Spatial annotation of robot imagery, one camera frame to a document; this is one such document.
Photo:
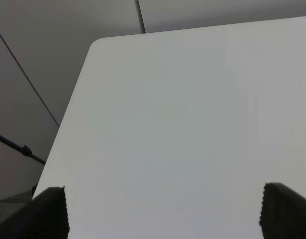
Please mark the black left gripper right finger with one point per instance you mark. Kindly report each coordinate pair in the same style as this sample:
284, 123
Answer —
283, 213

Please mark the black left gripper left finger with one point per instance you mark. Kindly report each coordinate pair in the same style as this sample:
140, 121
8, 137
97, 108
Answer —
44, 217

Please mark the black table frame bar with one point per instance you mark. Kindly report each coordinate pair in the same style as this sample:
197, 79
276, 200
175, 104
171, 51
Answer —
24, 150

